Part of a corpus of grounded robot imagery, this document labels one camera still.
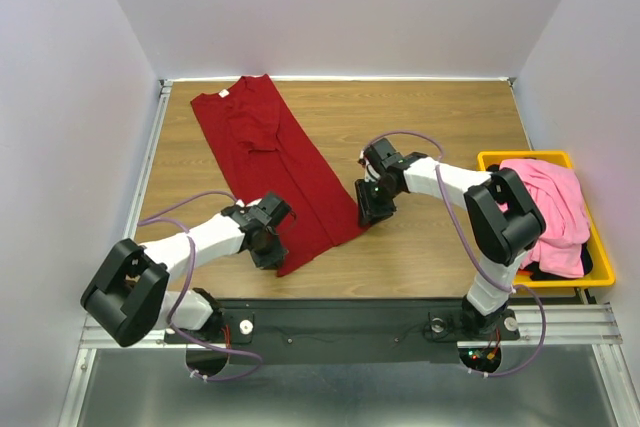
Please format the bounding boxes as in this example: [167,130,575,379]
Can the red t shirt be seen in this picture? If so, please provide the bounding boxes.
[191,75,365,277]

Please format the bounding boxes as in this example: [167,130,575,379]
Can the yellow plastic bin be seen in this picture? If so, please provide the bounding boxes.
[477,150,615,289]

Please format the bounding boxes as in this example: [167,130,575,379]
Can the pink t shirt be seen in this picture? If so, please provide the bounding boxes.
[498,158,593,280]

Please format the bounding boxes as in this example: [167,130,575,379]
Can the black garment in bin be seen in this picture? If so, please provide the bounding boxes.
[485,162,599,282]

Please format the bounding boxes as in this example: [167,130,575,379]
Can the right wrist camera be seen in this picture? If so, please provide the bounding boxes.
[362,137,403,173]

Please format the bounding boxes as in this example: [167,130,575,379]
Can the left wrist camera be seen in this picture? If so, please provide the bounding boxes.
[250,192,292,228]

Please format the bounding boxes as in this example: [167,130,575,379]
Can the aluminium frame rail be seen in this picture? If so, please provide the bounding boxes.
[57,79,174,427]

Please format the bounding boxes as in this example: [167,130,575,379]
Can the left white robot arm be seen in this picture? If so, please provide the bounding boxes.
[80,204,289,347]

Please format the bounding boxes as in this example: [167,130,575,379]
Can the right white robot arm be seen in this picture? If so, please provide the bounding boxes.
[355,146,546,337]

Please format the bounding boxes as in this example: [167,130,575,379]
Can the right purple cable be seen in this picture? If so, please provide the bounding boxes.
[358,130,546,378]

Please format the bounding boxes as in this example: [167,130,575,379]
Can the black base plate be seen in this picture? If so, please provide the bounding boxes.
[164,296,521,366]

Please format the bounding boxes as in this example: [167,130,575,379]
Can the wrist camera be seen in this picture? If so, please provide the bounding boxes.
[250,192,292,228]
[362,137,403,173]

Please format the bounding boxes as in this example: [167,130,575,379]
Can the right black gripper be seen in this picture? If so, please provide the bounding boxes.
[354,176,400,226]

